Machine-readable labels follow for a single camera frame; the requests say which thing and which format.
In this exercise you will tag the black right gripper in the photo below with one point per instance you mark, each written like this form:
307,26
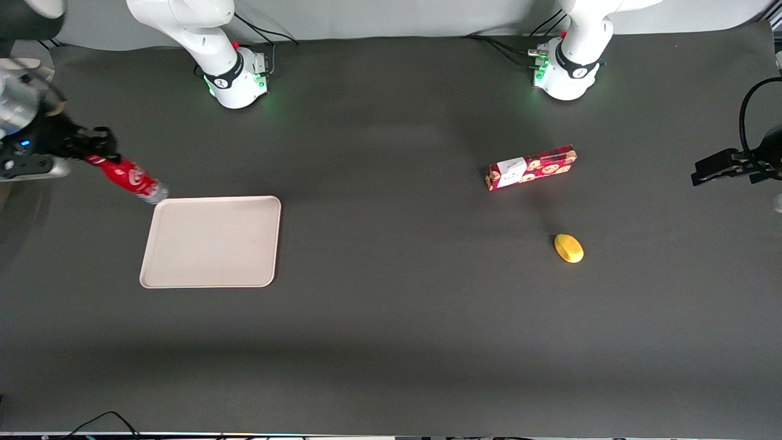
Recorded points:
54,135

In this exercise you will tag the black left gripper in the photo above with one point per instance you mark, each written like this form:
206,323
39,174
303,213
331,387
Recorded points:
764,160

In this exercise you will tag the red coke bottle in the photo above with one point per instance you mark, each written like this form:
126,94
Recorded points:
129,178

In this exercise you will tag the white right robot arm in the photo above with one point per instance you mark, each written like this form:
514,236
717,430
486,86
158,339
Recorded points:
201,36

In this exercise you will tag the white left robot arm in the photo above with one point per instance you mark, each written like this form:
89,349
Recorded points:
577,55

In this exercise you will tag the beige plastic tray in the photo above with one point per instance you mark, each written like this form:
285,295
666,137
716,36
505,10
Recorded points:
211,241

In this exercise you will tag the yellow lemon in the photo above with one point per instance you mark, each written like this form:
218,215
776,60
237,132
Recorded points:
569,248

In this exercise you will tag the red cookie box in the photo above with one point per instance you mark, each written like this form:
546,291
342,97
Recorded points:
530,168

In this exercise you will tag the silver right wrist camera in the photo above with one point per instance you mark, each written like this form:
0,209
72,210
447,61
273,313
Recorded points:
27,168

